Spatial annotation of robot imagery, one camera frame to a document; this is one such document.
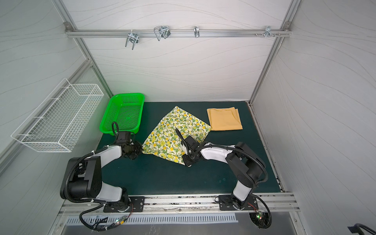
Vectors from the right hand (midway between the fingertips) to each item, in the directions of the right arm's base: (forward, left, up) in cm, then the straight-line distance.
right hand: (188, 157), depth 90 cm
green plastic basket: (+36, +52, +1) cm, 64 cm away
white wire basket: (-1, +61, +32) cm, 69 cm away
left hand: (+6, +28, +1) cm, 28 cm away
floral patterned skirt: (+10, +15, +2) cm, 18 cm away
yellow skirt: (+32, -25, +1) cm, 40 cm away
